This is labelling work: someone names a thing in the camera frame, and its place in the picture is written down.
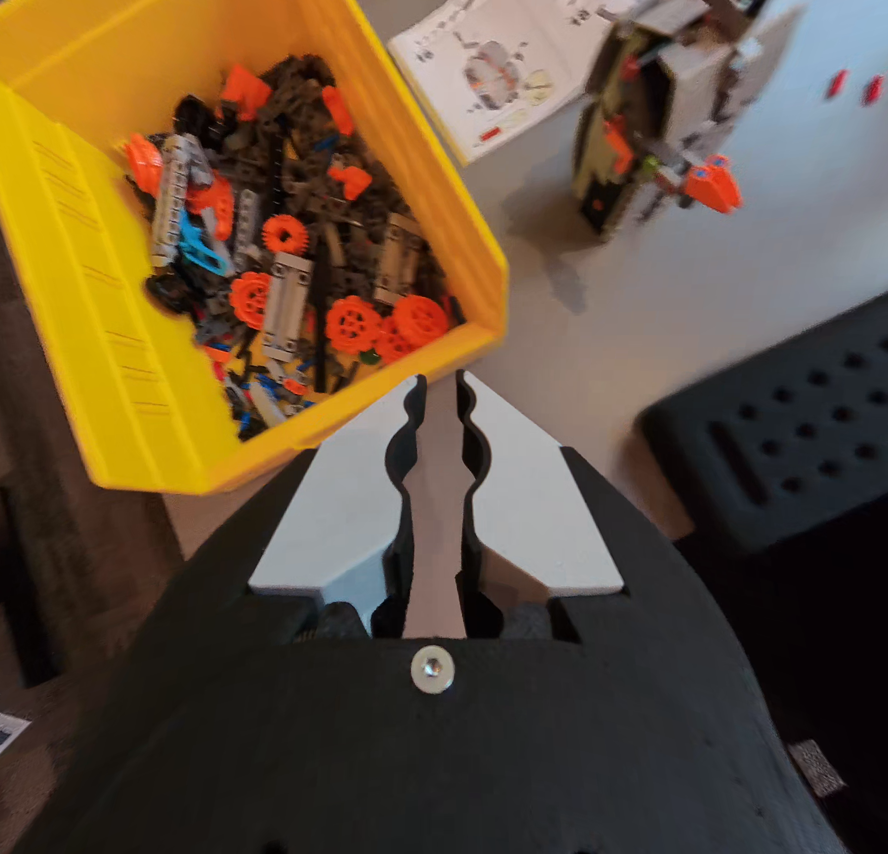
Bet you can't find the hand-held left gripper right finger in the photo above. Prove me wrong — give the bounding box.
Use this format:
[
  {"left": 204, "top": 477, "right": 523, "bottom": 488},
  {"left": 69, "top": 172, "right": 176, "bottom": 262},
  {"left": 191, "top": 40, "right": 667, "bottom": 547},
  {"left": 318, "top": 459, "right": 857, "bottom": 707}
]
[{"left": 454, "top": 370, "right": 625, "bottom": 636}]

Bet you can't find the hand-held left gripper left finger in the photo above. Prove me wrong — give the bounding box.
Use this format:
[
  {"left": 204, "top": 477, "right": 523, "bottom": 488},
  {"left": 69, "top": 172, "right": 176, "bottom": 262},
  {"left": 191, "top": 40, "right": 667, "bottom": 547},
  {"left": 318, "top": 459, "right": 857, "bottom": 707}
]
[{"left": 247, "top": 374, "right": 427, "bottom": 639}]

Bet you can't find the pile of toy building pieces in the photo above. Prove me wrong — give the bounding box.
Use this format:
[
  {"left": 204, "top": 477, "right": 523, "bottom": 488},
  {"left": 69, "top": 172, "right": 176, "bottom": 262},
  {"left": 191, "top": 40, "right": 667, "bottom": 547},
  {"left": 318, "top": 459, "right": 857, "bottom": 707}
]
[{"left": 123, "top": 55, "right": 467, "bottom": 444}]

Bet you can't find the yellow plastic bin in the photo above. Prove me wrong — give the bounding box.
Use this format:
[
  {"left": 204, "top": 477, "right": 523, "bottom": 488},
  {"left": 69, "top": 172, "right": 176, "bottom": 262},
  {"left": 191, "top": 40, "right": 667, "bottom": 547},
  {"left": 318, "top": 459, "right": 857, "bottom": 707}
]
[{"left": 0, "top": 0, "right": 509, "bottom": 496}]

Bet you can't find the black perforated panel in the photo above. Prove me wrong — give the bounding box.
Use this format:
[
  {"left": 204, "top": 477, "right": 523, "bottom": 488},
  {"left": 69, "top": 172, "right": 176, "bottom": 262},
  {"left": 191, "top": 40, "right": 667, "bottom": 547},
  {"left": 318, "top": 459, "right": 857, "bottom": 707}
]
[{"left": 638, "top": 294, "right": 888, "bottom": 558}]

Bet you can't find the orange sprocket wheel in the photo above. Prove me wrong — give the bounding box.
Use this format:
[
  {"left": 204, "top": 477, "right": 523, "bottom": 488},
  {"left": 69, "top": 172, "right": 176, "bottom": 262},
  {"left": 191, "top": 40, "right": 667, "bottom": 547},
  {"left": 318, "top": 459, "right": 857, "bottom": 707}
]
[
  {"left": 229, "top": 271, "right": 273, "bottom": 330},
  {"left": 392, "top": 294, "right": 452, "bottom": 349},
  {"left": 325, "top": 295, "right": 382, "bottom": 353},
  {"left": 378, "top": 316, "right": 417, "bottom": 364}
]

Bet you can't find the black toy wheel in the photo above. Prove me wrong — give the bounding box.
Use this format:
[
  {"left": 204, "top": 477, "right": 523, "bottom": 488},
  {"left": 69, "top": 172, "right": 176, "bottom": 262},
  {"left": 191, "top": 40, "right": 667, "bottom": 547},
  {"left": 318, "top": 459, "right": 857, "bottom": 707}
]
[
  {"left": 146, "top": 271, "right": 195, "bottom": 314},
  {"left": 173, "top": 94, "right": 223, "bottom": 141}
]

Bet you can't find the orange toothed gear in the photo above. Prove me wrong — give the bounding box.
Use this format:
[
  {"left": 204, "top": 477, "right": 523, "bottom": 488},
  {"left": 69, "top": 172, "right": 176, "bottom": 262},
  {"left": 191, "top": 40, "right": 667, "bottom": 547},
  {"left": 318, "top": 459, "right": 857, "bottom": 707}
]
[{"left": 262, "top": 214, "right": 311, "bottom": 256}]

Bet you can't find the blue brick separator tool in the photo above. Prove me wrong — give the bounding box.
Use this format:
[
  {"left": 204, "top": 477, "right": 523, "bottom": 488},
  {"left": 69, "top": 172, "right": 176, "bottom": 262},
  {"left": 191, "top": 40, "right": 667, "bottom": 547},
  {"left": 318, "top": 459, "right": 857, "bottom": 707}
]
[{"left": 179, "top": 215, "right": 235, "bottom": 277}]

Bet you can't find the person's black shirt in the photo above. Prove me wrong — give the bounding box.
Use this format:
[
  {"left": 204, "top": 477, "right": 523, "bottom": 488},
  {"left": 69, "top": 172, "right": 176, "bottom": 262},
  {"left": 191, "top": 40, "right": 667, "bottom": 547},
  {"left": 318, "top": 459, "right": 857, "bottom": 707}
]
[{"left": 676, "top": 493, "right": 888, "bottom": 854}]

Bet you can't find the orange winged panel piece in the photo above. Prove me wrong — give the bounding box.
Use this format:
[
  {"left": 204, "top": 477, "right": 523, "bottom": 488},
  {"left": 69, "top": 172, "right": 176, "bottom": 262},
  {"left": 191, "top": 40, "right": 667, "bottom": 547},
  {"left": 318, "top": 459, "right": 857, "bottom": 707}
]
[{"left": 327, "top": 164, "right": 373, "bottom": 202}]

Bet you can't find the orange curved panel piece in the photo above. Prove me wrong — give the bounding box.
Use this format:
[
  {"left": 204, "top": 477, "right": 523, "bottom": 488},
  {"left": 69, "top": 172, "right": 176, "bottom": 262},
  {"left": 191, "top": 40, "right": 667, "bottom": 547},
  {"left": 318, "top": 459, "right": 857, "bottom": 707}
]
[{"left": 321, "top": 86, "right": 356, "bottom": 137}]

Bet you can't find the orange angular connector piece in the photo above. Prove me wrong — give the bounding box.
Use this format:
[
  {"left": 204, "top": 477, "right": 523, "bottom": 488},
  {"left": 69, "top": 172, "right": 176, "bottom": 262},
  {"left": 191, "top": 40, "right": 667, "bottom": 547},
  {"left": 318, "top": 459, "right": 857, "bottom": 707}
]
[{"left": 221, "top": 63, "right": 273, "bottom": 123}]

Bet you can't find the grey toy robot model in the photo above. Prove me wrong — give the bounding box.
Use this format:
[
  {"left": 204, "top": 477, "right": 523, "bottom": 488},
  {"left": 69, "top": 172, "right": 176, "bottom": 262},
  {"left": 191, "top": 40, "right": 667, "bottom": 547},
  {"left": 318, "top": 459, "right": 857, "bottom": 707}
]
[{"left": 572, "top": 0, "right": 806, "bottom": 243}]

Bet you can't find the open instruction booklet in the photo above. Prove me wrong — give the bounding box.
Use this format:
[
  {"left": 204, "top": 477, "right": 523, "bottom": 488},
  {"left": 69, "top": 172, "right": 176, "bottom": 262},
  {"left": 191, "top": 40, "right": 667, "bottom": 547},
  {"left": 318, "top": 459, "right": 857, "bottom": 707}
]
[{"left": 387, "top": 0, "right": 663, "bottom": 167}]

